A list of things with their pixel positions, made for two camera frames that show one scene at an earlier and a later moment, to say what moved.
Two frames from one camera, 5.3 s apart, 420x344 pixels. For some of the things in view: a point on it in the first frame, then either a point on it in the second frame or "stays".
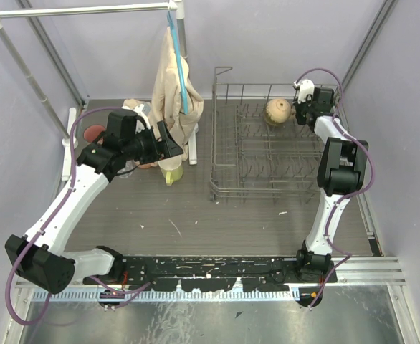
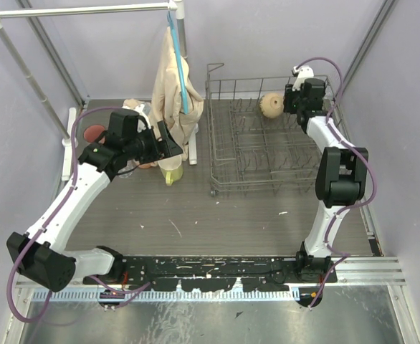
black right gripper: (299, 120) to (289, 94)
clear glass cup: (129, 165) stays
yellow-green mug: (172, 169) stays
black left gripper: (155, 144) stays
